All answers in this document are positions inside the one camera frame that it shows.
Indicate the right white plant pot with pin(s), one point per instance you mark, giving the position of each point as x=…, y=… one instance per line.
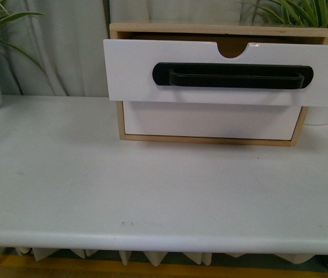
x=317, y=116

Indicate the black drawer handle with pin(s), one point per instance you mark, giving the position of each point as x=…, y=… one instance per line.
x=239, y=76

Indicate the white table skirt cloth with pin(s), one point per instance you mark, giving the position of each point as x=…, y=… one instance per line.
x=158, y=257

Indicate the right green spider plant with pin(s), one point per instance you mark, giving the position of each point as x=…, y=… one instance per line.
x=292, y=13

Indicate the white drawer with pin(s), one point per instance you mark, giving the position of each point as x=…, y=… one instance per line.
x=261, y=122
x=129, y=65

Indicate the wooden drawer cabinet frame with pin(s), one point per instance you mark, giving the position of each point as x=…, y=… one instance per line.
x=231, y=42

